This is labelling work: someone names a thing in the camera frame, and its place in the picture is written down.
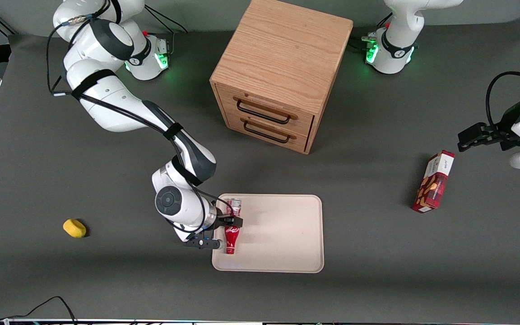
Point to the yellow sponge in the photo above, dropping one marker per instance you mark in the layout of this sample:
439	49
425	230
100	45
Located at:
75	228

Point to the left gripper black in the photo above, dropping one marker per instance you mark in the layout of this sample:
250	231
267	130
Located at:
502	129

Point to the wooden upper drawer front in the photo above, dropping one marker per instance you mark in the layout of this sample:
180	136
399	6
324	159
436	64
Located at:
305	119

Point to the red cracker box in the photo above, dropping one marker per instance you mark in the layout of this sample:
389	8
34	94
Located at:
431	189

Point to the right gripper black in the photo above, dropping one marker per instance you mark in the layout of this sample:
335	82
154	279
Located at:
222	222

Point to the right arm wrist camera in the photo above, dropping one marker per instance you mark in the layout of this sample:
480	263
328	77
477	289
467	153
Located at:
203	244

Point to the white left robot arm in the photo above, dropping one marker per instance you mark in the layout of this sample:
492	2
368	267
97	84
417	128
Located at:
395	45

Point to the red coke bottle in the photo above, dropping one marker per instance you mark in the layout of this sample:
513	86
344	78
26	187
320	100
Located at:
232	237

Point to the wooden lower drawer front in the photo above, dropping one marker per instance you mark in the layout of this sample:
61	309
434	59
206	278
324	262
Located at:
300	140

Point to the wooden drawer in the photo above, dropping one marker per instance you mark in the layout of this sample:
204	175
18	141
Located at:
300	140
305	119

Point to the cream plastic tray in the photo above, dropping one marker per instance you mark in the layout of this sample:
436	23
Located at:
278	234

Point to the wooden drawer cabinet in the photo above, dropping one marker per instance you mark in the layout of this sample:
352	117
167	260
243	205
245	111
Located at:
282	49

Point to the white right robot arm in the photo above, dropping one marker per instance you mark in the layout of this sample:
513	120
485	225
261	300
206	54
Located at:
106	104

